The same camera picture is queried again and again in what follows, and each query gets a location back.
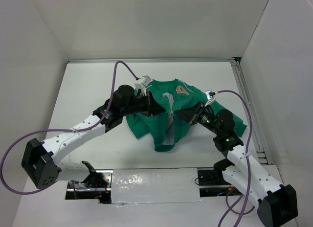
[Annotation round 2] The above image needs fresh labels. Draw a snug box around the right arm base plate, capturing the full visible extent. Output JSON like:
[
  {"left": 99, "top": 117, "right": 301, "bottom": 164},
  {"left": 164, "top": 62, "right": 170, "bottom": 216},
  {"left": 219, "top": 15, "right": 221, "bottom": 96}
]
[{"left": 195, "top": 169, "right": 241, "bottom": 198}]

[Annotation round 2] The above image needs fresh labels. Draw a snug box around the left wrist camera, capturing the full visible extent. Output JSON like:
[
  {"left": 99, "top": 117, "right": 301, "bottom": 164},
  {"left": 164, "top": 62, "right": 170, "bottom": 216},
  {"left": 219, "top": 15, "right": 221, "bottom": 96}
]
[{"left": 134, "top": 75, "right": 152, "bottom": 95}]

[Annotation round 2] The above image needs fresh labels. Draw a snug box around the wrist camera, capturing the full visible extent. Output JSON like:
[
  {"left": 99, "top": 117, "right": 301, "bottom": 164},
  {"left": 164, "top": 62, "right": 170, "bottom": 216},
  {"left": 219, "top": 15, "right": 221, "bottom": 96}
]
[
  {"left": 204, "top": 90, "right": 216, "bottom": 107},
  {"left": 134, "top": 75, "right": 152, "bottom": 95}
]

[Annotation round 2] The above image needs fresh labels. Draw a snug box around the green jacket with white lettering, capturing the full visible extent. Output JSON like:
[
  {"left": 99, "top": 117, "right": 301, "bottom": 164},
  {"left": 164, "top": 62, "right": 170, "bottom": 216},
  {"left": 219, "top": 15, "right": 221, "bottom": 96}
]
[{"left": 126, "top": 77, "right": 247, "bottom": 153}]

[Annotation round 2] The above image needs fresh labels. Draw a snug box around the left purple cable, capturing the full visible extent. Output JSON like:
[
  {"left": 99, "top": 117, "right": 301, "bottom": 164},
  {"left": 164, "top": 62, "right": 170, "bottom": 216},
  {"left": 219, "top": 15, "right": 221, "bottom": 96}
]
[{"left": 0, "top": 61, "right": 140, "bottom": 200}]

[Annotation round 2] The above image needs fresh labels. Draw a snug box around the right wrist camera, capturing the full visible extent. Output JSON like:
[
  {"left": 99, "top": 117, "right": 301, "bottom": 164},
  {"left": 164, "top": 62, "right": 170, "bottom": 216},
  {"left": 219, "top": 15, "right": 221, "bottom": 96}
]
[{"left": 204, "top": 90, "right": 216, "bottom": 107}]

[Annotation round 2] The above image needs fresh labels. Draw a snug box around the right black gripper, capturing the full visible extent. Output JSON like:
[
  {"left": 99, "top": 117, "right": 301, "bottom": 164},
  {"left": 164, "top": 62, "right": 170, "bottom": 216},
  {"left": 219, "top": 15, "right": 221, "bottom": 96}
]
[{"left": 175, "top": 101, "right": 222, "bottom": 136}]

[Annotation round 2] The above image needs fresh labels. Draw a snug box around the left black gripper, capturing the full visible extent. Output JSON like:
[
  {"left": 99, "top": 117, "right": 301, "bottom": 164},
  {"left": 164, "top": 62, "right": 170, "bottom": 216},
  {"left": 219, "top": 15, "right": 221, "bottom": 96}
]
[{"left": 121, "top": 91, "right": 165, "bottom": 117}]

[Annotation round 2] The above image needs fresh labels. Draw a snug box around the aluminium frame rail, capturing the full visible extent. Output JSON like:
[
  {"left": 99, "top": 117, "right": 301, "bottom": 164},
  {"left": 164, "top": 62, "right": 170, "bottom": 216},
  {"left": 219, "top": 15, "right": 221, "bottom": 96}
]
[{"left": 66, "top": 56, "right": 272, "bottom": 165}]

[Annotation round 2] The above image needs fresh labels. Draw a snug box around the silver tape patch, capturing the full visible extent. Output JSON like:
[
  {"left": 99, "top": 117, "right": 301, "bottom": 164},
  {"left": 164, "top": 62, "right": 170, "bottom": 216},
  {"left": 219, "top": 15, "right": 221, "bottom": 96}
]
[{"left": 111, "top": 168, "right": 201, "bottom": 204}]

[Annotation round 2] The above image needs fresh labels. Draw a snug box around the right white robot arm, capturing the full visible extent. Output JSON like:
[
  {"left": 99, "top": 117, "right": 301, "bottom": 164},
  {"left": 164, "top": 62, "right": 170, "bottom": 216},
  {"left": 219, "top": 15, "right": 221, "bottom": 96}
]
[{"left": 175, "top": 102, "right": 298, "bottom": 227}]

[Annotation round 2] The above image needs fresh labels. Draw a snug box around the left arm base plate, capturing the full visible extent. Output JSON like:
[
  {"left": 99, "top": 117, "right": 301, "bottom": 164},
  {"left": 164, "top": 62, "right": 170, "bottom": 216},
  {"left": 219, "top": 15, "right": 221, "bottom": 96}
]
[{"left": 65, "top": 170, "right": 113, "bottom": 204}]

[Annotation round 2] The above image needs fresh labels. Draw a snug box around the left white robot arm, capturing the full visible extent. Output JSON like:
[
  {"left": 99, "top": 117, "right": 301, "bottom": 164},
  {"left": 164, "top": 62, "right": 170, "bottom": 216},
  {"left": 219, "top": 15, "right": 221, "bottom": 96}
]
[{"left": 22, "top": 85, "right": 165, "bottom": 190}]

